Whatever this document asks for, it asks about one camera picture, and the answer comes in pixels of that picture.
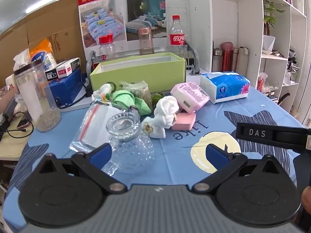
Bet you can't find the orange blue paper cup package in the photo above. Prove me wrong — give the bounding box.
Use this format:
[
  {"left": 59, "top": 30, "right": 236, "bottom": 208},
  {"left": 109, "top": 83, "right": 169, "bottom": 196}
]
[{"left": 29, "top": 38, "right": 58, "bottom": 72}]

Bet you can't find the red thermos flask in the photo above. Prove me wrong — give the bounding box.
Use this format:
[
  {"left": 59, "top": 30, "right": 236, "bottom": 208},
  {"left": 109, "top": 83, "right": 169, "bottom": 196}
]
[{"left": 220, "top": 42, "right": 234, "bottom": 73}]

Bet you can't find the clear zip bag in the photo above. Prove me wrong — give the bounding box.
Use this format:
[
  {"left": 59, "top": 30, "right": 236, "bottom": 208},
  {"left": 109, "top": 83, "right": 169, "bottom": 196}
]
[{"left": 69, "top": 103, "right": 127, "bottom": 155}]

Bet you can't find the person's right hand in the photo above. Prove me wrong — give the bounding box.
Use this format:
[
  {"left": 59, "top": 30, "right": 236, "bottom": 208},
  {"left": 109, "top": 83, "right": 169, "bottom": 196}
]
[{"left": 301, "top": 186, "right": 311, "bottom": 213}]

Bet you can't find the small white printed cloth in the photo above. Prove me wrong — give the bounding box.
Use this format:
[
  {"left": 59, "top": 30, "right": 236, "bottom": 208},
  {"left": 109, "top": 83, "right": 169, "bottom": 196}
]
[{"left": 92, "top": 83, "right": 113, "bottom": 103}]

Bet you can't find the clear pink-tinted glass bottle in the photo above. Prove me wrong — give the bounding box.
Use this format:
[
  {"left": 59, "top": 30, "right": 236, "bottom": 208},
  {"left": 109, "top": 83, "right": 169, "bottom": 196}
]
[{"left": 138, "top": 28, "right": 155, "bottom": 56}]

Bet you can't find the clear glass mug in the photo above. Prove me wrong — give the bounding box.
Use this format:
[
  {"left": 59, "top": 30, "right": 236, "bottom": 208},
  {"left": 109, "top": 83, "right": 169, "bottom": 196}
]
[{"left": 101, "top": 113, "right": 155, "bottom": 176}]

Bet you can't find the steel thermos flask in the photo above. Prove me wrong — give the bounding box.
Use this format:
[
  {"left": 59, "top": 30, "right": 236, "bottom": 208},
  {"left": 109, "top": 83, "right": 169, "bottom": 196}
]
[{"left": 213, "top": 47, "right": 224, "bottom": 72}]

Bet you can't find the white flower sock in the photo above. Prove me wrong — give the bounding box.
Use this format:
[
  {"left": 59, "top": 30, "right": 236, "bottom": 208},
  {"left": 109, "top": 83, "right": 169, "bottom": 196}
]
[{"left": 140, "top": 116, "right": 167, "bottom": 139}]

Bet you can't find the blue box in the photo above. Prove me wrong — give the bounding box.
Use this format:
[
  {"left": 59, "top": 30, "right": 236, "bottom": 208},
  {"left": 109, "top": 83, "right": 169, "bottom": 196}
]
[{"left": 47, "top": 67, "right": 88, "bottom": 109}]

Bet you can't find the green cardboard box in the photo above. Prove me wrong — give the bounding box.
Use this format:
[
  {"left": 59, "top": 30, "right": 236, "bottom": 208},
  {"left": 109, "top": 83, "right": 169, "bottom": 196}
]
[{"left": 89, "top": 52, "right": 187, "bottom": 96}]

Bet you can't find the black cable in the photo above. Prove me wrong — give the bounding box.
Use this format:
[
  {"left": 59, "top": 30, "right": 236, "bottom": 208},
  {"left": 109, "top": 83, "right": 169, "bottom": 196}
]
[{"left": 0, "top": 111, "right": 34, "bottom": 142}]

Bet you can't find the green striped ball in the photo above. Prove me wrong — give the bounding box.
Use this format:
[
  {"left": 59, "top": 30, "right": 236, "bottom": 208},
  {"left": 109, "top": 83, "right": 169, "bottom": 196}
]
[{"left": 152, "top": 91, "right": 166, "bottom": 105}]

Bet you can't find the small black white box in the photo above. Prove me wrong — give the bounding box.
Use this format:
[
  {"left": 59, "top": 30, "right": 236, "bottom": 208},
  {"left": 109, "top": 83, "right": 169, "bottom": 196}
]
[{"left": 45, "top": 69, "right": 59, "bottom": 81}]

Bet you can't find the blue tissue pack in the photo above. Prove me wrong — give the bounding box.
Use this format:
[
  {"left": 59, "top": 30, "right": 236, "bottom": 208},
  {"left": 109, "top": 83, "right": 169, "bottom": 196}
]
[{"left": 200, "top": 71, "right": 251, "bottom": 104}]

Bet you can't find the red cap clear jar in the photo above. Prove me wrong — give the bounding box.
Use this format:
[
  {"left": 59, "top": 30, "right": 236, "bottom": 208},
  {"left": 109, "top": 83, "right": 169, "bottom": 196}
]
[{"left": 98, "top": 34, "right": 118, "bottom": 63}]

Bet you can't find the pink sponge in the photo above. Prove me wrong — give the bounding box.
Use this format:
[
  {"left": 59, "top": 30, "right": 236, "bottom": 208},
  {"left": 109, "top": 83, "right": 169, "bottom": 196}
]
[{"left": 171, "top": 113, "right": 197, "bottom": 131}]

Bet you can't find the blue printed tablecloth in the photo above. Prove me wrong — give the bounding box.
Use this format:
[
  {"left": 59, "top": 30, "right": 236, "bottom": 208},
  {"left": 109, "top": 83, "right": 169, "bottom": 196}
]
[{"left": 3, "top": 84, "right": 311, "bottom": 233}]

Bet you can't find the beige thermos flask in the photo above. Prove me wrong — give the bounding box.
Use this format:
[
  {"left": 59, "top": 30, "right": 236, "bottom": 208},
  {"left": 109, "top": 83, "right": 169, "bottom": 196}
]
[{"left": 236, "top": 46, "right": 250, "bottom": 77}]

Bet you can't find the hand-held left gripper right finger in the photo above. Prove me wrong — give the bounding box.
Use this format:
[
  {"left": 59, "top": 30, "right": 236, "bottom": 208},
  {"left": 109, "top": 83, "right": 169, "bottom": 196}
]
[{"left": 191, "top": 144, "right": 280, "bottom": 196}]

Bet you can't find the green cloth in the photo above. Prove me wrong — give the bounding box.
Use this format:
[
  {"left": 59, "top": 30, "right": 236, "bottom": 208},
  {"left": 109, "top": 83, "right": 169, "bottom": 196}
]
[{"left": 111, "top": 90, "right": 152, "bottom": 116}]

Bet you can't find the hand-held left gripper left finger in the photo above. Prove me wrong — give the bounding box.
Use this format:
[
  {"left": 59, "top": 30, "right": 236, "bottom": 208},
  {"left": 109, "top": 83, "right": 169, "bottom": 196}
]
[{"left": 40, "top": 143, "right": 128, "bottom": 195}]

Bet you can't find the bedding wall poster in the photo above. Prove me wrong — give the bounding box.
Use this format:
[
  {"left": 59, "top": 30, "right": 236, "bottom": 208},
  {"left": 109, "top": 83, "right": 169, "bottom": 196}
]
[{"left": 78, "top": 0, "right": 168, "bottom": 59}]

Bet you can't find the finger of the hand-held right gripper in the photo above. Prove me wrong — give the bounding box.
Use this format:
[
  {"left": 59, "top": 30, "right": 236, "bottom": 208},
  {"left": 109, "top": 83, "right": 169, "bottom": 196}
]
[{"left": 236, "top": 122, "right": 311, "bottom": 151}]

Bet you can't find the black white red-label box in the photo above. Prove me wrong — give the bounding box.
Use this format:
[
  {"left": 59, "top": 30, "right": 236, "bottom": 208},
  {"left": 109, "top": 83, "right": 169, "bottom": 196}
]
[{"left": 56, "top": 57, "right": 82, "bottom": 79}]

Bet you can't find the red label cola bottle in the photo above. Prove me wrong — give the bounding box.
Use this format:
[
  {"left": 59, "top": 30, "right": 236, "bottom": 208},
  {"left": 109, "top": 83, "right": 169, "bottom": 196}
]
[{"left": 169, "top": 15, "right": 187, "bottom": 59}]

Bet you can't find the white plush towel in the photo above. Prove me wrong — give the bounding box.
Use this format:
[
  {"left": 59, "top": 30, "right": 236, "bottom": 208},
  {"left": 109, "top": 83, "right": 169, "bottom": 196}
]
[{"left": 154, "top": 96, "right": 180, "bottom": 130}]

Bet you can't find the tall clear plastic jar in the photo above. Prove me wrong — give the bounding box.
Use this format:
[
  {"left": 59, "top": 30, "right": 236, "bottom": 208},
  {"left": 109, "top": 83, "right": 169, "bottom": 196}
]
[{"left": 13, "top": 60, "right": 62, "bottom": 133}]

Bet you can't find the pink tissue pack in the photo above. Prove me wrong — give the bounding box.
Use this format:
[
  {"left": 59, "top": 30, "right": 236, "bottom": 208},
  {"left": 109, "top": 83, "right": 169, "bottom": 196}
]
[{"left": 170, "top": 82, "right": 211, "bottom": 114}]

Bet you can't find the green potted plant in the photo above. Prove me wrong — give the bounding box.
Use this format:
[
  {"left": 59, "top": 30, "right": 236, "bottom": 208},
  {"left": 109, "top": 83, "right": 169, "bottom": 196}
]
[{"left": 263, "top": 0, "right": 286, "bottom": 36}]

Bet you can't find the brown cardboard sheet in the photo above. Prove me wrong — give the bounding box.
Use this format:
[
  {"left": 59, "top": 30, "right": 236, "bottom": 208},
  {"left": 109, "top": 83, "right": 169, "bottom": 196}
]
[{"left": 0, "top": 0, "right": 87, "bottom": 88}]

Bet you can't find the clear packet of sticks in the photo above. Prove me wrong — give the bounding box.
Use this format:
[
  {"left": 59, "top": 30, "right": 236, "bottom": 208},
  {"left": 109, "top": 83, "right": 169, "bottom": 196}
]
[{"left": 120, "top": 81, "right": 153, "bottom": 108}]

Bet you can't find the white shelf unit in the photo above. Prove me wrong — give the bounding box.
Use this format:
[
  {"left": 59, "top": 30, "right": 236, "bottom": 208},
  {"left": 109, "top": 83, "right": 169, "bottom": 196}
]
[{"left": 208, "top": 0, "right": 311, "bottom": 127}]

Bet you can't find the white plant pot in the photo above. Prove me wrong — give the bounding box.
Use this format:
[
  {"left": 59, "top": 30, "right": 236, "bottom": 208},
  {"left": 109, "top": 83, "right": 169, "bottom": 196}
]
[{"left": 262, "top": 34, "right": 276, "bottom": 54}]

